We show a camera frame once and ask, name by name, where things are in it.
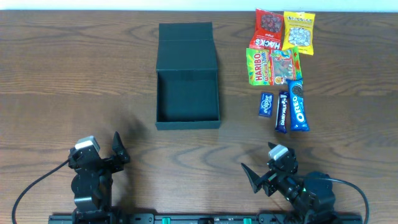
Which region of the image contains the dark green gift box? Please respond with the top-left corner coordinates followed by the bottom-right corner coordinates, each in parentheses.
top-left (155, 22), bottom-right (221, 130)

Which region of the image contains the black mounting rail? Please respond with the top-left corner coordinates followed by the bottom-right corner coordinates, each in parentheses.
top-left (48, 213), bottom-right (363, 224)

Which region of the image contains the red Hacks candy bag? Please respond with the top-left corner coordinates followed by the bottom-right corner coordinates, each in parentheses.
top-left (249, 9), bottom-right (284, 50)

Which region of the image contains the blue Oreo pack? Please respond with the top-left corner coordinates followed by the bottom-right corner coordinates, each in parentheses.
top-left (287, 79), bottom-right (310, 132)

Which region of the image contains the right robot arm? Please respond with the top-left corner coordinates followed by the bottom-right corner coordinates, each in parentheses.
top-left (241, 142), bottom-right (342, 223)

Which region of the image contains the yellow candy bag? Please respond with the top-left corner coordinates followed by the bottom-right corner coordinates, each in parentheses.
top-left (282, 11), bottom-right (315, 55)

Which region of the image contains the blue Eclipse mints box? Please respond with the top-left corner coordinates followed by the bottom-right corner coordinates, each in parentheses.
top-left (259, 92), bottom-right (274, 117)

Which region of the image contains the purple Dairy Milk bar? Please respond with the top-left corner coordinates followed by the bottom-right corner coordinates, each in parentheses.
top-left (275, 91), bottom-right (289, 134)

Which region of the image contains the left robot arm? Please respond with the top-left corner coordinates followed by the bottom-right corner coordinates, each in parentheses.
top-left (68, 132), bottom-right (131, 223)

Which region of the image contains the green Haribo worms bag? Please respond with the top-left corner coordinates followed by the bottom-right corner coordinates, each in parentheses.
top-left (246, 47), bottom-right (302, 86)

